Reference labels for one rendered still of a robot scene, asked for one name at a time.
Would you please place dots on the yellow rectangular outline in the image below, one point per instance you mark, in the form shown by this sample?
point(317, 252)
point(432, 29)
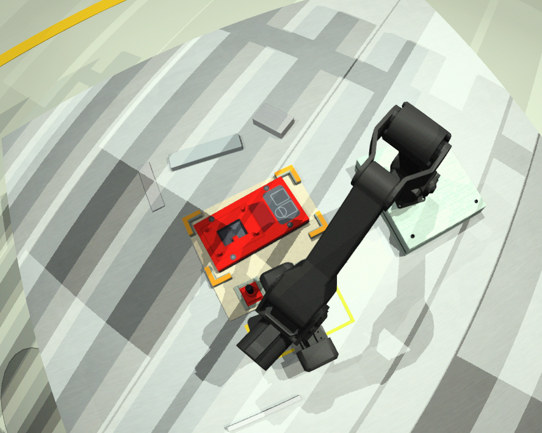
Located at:
point(329, 332)

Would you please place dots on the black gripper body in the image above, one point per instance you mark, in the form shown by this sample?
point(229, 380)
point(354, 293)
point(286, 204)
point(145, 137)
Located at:
point(318, 350)

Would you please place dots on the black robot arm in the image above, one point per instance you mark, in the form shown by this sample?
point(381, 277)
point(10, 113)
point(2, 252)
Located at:
point(298, 297)

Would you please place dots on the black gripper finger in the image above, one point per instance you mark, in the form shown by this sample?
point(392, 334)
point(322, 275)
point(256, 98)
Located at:
point(300, 347)

